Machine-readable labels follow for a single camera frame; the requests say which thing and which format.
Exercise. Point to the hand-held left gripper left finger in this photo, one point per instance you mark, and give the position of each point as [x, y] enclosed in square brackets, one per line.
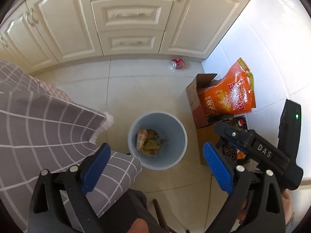
[96, 170]

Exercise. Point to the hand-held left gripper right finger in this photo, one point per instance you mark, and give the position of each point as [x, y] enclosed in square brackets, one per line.
[218, 170]

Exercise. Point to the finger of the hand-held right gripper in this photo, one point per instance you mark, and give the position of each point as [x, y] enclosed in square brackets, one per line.
[233, 134]

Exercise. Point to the light blue trash bin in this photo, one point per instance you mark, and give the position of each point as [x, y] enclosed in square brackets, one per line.
[170, 131]

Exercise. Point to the person's right hand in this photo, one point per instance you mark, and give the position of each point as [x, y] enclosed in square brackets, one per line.
[288, 203]

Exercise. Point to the red capped bottle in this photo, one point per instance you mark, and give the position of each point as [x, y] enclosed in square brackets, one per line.
[241, 122]

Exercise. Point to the patterned packet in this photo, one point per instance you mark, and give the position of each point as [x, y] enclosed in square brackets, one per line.
[230, 151]

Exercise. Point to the flat brown cardboard box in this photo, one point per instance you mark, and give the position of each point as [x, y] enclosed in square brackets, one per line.
[206, 140]

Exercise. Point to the orange plastic bag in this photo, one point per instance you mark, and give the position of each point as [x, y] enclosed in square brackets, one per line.
[226, 92]

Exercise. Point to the open cardboard box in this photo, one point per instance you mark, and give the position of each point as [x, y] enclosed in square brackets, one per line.
[194, 102]

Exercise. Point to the person's leg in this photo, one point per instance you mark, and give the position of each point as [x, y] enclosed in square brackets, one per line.
[136, 206]

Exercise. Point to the orange white snack wrapper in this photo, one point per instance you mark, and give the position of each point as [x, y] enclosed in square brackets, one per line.
[141, 138]

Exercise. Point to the yellow crumpled wrapper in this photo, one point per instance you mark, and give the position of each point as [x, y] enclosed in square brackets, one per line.
[151, 145]

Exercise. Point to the grey checked tablecloth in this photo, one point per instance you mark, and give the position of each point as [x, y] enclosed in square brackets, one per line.
[36, 126]

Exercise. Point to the red crumpled wrapper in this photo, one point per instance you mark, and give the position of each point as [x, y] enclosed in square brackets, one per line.
[178, 63]

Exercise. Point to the cream kitchen cabinet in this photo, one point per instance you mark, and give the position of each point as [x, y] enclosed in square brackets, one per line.
[68, 29]

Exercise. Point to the dark wooden chair frame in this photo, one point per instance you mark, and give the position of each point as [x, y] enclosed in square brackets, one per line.
[159, 213]

